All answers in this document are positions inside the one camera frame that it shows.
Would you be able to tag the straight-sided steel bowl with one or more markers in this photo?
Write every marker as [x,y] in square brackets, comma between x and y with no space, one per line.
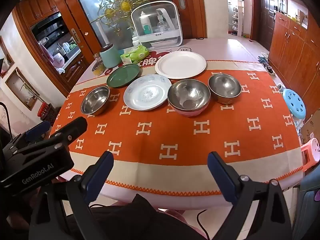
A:
[95,101]

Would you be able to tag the green plate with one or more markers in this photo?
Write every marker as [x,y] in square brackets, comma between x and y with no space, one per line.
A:
[122,76]

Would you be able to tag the wooden wall cabinet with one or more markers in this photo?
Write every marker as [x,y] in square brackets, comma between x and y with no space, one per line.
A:
[295,55]

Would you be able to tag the clear pump bottle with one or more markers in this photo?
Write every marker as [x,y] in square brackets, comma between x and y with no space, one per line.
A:
[161,25]

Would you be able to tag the person's black clothing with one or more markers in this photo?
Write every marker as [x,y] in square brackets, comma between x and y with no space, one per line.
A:
[140,217]

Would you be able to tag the teal label bottle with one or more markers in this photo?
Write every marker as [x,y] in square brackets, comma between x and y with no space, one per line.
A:
[145,23]

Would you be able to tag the pink steel bowl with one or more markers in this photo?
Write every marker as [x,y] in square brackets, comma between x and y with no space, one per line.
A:
[187,95]

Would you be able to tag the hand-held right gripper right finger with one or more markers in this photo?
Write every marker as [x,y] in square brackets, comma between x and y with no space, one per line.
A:
[222,177]

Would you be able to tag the blue patterned white plate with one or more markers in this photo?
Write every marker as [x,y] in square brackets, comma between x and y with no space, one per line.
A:
[145,92]

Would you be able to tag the blue plastic stool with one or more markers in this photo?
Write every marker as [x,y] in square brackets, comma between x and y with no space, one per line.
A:
[293,102]

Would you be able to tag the glass sliding door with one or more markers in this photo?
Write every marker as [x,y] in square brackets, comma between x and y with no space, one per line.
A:
[82,10]

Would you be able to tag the printed white table cover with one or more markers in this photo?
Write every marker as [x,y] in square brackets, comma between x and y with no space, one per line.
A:
[220,47]

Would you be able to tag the white shoe rack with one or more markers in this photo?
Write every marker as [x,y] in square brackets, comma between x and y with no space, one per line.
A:
[237,17]

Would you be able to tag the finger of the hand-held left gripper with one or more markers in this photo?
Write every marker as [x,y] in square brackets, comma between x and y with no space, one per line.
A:
[72,128]
[37,128]

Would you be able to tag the orange patterned tablecloth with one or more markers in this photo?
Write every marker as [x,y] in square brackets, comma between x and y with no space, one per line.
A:
[175,130]

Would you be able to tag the cardboard box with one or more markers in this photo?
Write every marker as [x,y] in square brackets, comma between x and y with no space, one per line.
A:
[312,127]

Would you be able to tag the wooden kitchen cabinet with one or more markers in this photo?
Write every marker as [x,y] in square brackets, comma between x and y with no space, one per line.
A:
[27,10]

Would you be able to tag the round steel bowl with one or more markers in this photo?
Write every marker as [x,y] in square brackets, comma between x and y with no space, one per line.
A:
[225,86]

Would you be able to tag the white storage box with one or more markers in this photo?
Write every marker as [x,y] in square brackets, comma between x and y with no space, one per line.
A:
[173,22]

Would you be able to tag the teal canister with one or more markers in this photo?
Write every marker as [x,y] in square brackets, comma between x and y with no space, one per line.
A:
[110,56]

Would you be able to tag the green wet wipes pack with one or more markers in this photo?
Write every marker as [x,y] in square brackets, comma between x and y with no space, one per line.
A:
[136,53]

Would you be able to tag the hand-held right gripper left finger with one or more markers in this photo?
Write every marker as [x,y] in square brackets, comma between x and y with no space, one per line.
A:
[100,171]

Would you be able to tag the pink plastic stool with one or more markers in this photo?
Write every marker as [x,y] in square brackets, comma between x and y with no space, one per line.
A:
[312,147]

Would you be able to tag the wooden wall frame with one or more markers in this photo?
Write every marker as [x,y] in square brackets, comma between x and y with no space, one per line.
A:
[21,87]

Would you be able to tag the small white bottle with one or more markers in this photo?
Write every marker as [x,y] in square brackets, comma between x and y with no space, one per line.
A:
[136,42]

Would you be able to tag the yellow tape roll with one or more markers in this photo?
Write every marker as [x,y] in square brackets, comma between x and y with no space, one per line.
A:
[98,67]

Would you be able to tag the dark wooden door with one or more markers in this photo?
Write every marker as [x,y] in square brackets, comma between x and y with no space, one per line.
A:
[262,17]

